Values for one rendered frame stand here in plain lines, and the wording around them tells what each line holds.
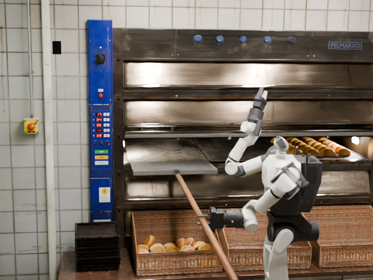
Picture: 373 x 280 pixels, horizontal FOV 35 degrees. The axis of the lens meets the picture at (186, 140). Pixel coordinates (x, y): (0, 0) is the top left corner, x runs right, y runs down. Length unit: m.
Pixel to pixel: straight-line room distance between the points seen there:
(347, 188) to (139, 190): 1.51
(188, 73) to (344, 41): 1.12
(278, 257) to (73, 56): 1.83
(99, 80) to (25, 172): 0.80
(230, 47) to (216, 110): 0.44
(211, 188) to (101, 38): 1.28
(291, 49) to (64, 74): 1.55
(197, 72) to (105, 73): 0.62
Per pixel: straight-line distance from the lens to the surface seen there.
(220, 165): 4.13
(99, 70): 3.92
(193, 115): 4.02
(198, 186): 4.14
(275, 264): 3.42
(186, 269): 3.78
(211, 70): 4.03
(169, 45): 3.98
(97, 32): 3.91
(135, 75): 3.96
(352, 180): 4.46
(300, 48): 4.18
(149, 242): 4.05
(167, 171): 3.78
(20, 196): 4.14
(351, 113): 4.34
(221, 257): 2.43
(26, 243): 4.24
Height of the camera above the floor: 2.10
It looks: 11 degrees down
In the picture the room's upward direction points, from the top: 1 degrees clockwise
